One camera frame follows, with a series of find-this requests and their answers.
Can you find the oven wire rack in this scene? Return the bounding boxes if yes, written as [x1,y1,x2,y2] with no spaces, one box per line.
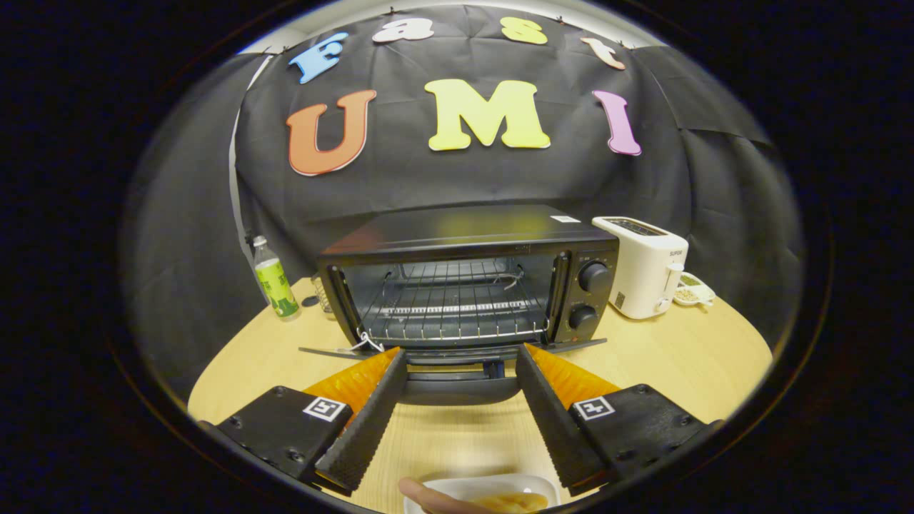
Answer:
[361,258,552,343]

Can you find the golden bread bun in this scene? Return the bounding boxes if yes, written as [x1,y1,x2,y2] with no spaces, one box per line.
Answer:
[471,491,549,514]

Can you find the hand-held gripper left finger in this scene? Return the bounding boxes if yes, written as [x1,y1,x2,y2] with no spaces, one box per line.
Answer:
[196,347,408,495]

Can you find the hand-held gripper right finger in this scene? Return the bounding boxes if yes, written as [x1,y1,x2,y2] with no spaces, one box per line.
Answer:
[516,343,722,497]

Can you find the small white divided dish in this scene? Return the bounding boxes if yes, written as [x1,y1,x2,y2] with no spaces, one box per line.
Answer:
[673,271,717,308]

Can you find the black toaster oven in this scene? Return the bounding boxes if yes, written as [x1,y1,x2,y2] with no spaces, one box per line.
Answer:
[298,204,621,406]

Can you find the white square plate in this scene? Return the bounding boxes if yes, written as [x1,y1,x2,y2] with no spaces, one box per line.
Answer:
[403,473,560,514]

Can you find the white bread toaster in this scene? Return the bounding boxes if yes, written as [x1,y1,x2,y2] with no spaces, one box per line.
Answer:
[591,216,690,320]

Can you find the small wire mesh basket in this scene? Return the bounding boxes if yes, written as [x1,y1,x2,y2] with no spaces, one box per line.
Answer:
[312,273,335,315]

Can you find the green drink bottle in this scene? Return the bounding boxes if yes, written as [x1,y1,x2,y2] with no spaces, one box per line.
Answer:
[252,236,302,322]

